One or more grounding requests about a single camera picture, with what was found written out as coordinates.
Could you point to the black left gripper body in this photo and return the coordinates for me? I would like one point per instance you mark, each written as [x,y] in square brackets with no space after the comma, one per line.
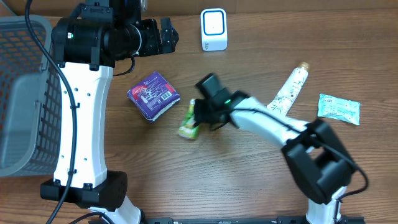
[160,36]

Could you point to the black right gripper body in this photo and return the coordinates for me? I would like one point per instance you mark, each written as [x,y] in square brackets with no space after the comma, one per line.
[207,114]

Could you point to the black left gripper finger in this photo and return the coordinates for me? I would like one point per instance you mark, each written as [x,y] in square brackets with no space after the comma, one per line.
[169,46]
[168,32]

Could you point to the green tea drink carton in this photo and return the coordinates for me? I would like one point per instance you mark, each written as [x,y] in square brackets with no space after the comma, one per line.
[187,129]

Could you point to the purple Carefree pad pack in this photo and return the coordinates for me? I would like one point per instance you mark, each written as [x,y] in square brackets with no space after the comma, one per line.
[154,95]

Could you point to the white tube gold cap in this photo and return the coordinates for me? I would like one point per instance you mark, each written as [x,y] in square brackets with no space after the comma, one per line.
[290,90]

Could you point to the teal tissue packet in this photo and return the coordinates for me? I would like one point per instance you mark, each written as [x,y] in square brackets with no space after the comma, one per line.
[338,108]

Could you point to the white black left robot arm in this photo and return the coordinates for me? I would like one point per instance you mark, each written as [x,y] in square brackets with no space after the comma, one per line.
[86,46]

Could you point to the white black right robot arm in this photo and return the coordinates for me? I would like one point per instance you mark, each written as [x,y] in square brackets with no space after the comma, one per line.
[319,163]

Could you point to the white barcode scanner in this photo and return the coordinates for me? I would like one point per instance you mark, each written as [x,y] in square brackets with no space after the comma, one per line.
[214,29]

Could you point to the grey plastic mesh basket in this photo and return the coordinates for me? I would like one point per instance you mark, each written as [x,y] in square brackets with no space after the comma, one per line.
[31,104]

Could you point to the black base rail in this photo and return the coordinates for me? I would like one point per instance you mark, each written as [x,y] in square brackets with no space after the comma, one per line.
[278,220]

